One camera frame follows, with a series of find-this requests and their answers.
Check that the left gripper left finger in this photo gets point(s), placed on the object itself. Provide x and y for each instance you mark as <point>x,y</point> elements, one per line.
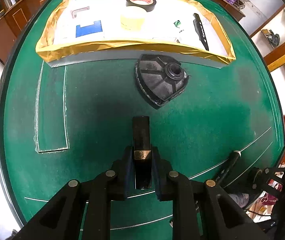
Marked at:
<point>120,183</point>

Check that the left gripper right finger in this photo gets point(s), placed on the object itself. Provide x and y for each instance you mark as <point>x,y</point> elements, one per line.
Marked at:
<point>160,170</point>

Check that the black gold lipstick case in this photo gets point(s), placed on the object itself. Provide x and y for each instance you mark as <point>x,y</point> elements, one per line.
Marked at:
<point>142,152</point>

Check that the white bottle green label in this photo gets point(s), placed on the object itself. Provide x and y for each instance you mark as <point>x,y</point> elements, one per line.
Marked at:
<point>179,30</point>

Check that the blue white medicine box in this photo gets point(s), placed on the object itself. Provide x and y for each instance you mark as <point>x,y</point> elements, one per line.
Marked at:
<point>96,27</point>

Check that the yellow masking tape roll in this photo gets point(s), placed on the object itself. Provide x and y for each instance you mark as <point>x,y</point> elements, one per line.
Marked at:
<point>132,18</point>

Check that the pink white medicine box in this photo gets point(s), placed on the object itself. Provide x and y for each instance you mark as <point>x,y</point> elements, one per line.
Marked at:
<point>79,11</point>

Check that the black electrical tape roll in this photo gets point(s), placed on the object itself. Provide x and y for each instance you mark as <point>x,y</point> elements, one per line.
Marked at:
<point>147,5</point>

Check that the black plastic fan-shaped part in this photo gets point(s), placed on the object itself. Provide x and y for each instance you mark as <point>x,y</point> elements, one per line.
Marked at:
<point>161,78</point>

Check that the gold-lined white tray box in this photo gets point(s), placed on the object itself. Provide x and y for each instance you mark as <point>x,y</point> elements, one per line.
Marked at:
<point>185,27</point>

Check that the wooden cabinet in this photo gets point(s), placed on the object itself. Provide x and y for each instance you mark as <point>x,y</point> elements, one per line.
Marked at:
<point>13,22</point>

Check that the white bottle near camera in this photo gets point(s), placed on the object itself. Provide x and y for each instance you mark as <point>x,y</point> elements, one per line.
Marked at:
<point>241,199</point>

